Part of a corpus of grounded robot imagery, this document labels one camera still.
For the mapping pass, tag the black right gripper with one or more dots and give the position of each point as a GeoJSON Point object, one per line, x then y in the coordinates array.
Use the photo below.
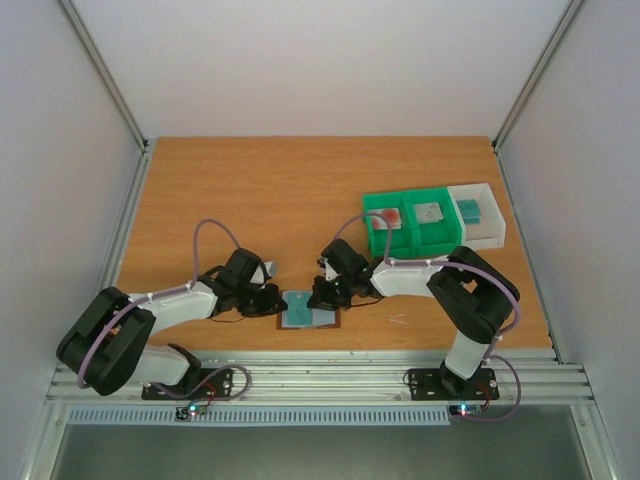
{"type": "Point", "coordinates": [325, 295]}

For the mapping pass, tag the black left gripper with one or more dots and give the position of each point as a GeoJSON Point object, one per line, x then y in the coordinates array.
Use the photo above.
{"type": "Point", "coordinates": [270, 307]}

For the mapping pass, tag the teal VIP card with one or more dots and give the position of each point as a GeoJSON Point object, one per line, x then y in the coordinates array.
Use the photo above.
{"type": "Point", "coordinates": [298, 315]}

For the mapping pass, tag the brown leather card holder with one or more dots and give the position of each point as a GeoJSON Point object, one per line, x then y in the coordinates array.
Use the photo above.
{"type": "Point", "coordinates": [322, 319]}

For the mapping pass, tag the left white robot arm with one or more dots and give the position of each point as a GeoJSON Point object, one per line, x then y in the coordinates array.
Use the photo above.
{"type": "Point", "coordinates": [107, 346]}

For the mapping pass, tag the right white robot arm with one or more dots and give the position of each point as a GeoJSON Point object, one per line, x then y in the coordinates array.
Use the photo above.
{"type": "Point", "coordinates": [474, 295]}

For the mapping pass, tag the red circle card stack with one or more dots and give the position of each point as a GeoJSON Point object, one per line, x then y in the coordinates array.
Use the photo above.
{"type": "Point", "coordinates": [385, 218]}

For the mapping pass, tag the green bin with red cards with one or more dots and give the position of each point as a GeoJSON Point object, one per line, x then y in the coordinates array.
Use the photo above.
{"type": "Point", "coordinates": [401, 240]}

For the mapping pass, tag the green bin with VIP cards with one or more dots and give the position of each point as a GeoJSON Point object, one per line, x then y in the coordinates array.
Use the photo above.
{"type": "Point", "coordinates": [435, 224]}

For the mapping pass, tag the white VIP card stack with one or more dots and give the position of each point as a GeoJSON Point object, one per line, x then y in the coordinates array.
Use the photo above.
{"type": "Point", "coordinates": [426, 213]}

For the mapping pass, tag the teal card stack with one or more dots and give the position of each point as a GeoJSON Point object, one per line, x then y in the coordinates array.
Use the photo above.
{"type": "Point", "coordinates": [470, 211]}

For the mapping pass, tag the white bin with teal cards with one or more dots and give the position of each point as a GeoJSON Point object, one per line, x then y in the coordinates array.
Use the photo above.
{"type": "Point", "coordinates": [482, 222]}

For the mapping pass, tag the left controller board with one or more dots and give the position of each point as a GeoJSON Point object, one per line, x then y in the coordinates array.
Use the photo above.
{"type": "Point", "coordinates": [190, 412]}

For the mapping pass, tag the controller board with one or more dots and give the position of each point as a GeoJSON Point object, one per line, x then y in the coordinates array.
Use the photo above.
{"type": "Point", "coordinates": [465, 410]}
{"type": "Point", "coordinates": [190, 412]}

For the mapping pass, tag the right controller board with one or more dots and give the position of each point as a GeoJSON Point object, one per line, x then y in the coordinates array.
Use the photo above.
{"type": "Point", "coordinates": [465, 410]}

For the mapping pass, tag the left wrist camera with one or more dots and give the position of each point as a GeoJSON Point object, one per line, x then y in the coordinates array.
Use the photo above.
{"type": "Point", "coordinates": [264, 273]}

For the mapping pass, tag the aluminium front rail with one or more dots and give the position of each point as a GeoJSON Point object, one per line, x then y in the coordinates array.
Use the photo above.
{"type": "Point", "coordinates": [358, 377]}

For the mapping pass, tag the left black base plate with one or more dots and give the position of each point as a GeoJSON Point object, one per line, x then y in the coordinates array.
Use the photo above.
{"type": "Point", "coordinates": [197, 384]}

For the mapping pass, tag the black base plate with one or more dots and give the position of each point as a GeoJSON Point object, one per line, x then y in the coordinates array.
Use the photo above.
{"type": "Point", "coordinates": [433, 384]}
{"type": "Point", "coordinates": [197, 384]}

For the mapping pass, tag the grey slotted cable duct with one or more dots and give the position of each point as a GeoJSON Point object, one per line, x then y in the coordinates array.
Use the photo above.
{"type": "Point", "coordinates": [261, 416]}

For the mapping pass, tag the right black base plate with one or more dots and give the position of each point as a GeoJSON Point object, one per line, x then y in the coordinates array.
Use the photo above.
{"type": "Point", "coordinates": [433, 384]}

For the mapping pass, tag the left aluminium frame post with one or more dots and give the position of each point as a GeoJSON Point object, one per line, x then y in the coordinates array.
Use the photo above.
{"type": "Point", "coordinates": [90, 47]}

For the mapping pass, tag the aluminium frame post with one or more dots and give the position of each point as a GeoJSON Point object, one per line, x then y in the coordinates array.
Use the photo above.
{"type": "Point", "coordinates": [552, 46]}
{"type": "Point", "coordinates": [90, 47]}

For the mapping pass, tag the right aluminium frame post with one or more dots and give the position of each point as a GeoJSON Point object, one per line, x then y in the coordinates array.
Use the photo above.
{"type": "Point", "coordinates": [552, 46]}

